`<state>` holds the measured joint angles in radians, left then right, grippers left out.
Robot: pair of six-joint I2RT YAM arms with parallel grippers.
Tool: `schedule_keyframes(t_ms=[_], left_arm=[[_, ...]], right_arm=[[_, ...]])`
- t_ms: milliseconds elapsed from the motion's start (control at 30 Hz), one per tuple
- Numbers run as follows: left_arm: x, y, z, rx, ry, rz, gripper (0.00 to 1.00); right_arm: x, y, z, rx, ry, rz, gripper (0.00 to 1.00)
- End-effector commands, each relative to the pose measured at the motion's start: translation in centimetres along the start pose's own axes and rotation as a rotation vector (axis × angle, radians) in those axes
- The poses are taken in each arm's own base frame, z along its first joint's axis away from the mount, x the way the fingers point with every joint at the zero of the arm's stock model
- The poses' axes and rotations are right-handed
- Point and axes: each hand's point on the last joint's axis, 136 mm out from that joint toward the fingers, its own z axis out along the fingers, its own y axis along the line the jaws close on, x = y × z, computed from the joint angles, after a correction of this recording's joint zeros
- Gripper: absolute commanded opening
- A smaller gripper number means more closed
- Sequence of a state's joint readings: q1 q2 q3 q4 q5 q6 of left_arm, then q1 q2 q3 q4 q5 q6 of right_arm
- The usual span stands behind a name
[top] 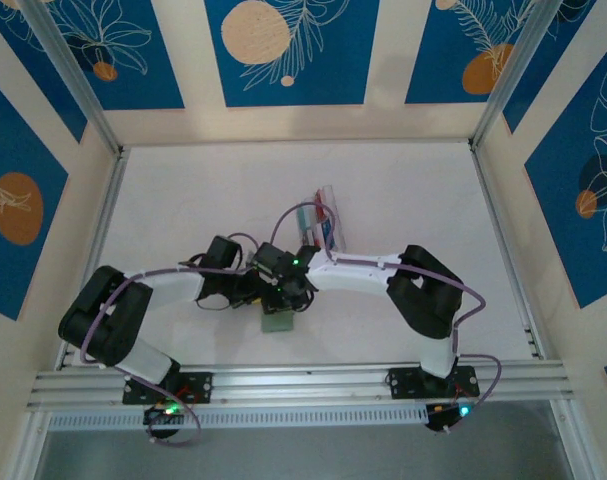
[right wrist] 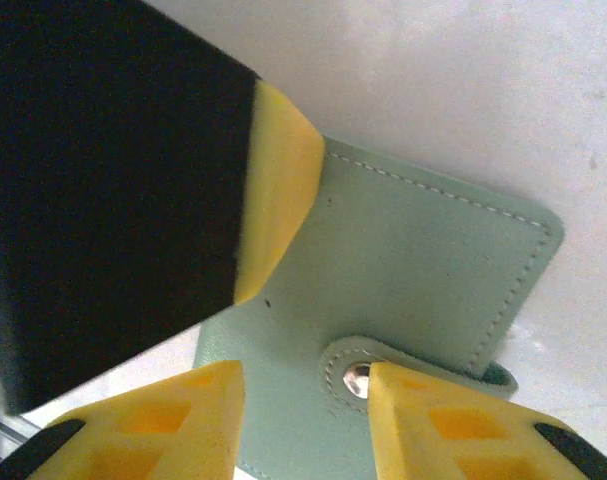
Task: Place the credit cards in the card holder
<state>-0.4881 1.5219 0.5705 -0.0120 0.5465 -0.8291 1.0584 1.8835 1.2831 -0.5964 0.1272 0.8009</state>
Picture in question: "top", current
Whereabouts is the green leather card holder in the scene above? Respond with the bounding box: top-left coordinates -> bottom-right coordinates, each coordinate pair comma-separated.
260,310 -> 296,334

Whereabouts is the blue credit card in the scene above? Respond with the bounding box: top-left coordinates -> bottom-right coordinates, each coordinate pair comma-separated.
316,219 -> 335,250

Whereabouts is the clear acrylic card box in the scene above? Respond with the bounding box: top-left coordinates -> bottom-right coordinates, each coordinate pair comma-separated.
293,183 -> 348,252

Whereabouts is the teal credit card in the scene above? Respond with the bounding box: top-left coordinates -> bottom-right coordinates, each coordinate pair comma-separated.
295,202 -> 317,241

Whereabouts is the red credit card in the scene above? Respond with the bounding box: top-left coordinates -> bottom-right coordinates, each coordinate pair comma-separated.
312,188 -> 332,221

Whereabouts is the black controller board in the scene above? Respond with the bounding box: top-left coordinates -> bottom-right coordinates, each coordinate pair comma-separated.
425,401 -> 473,434
142,402 -> 185,442

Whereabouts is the aluminium frame rail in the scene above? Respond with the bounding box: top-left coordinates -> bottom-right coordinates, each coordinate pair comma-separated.
25,360 -> 569,414

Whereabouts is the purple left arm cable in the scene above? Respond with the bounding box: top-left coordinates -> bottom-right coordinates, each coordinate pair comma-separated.
80,232 -> 262,449

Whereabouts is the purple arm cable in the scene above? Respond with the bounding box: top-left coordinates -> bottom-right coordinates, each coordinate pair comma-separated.
80,232 -> 262,449
271,201 -> 503,435

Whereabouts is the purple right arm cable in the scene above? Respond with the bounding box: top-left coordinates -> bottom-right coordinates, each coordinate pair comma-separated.
271,201 -> 503,435

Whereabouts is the white slotted cable duct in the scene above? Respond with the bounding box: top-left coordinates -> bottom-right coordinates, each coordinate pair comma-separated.
47,403 -> 430,432

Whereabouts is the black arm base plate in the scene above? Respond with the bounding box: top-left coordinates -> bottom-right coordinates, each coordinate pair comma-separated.
121,370 -> 215,406
386,365 -> 480,401

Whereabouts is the aluminium table edge rail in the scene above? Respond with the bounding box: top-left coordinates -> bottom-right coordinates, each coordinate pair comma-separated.
55,147 -> 130,371
470,144 -> 548,361

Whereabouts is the blue floral wall panel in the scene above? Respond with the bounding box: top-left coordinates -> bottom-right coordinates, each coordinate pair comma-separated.
47,0 -> 185,111
525,29 -> 607,310
0,9 -> 88,145
502,0 -> 607,135
405,0 -> 539,105
0,69 -> 70,322
205,0 -> 380,108

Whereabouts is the aluminium frame post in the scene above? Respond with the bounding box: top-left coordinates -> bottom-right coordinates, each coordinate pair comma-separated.
20,0 -> 125,157
468,0 -> 569,151

